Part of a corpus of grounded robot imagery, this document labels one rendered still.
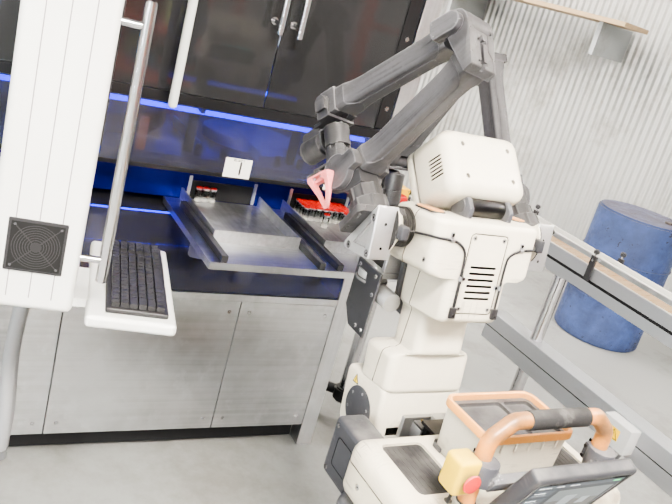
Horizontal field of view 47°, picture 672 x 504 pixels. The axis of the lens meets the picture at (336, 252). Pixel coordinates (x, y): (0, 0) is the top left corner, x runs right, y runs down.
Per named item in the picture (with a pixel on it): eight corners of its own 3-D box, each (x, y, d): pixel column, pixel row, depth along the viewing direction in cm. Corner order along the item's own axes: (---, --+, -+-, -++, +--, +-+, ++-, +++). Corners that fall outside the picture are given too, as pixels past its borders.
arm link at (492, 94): (479, 33, 192) (510, 40, 197) (446, 56, 203) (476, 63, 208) (500, 206, 182) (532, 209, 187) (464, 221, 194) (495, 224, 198)
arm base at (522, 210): (519, 227, 175) (556, 231, 181) (508, 197, 179) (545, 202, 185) (495, 246, 181) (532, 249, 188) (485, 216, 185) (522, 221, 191)
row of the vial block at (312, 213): (299, 218, 249) (303, 204, 248) (347, 223, 258) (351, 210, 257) (302, 220, 248) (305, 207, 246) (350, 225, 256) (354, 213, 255)
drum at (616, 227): (648, 344, 499) (701, 227, 473) (618, 361, 457) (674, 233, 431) (572, 307, 529) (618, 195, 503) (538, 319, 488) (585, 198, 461)
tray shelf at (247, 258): (162, 202, 235) (163, 196, 234) (359, 224, 269) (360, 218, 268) (208, 269, 196) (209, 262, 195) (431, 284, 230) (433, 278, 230)
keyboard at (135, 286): (107, 244, 207) (108, 236, 206) (159, 252, 212) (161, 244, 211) (104, 312, 172) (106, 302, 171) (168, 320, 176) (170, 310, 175)
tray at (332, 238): (280, 209, 253) (282, 199, 252) (348, 217, 266) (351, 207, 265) (322, 251, 226) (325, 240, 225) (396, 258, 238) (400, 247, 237)
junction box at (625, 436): (595, 434, 259) (605, 411, 256) (605, 433, 262) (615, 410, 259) (621, 456, 249) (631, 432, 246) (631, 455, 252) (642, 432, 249)
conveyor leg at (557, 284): (480, 436, 315) (546, 265, 291) (497, 435, 320) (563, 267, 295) (493, 449, 308) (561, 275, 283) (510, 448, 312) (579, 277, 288)
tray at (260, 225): (179, 197, 236) (181, 187, 235) (257, 206, 249) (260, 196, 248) (212, 241, 209) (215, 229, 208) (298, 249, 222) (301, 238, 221)
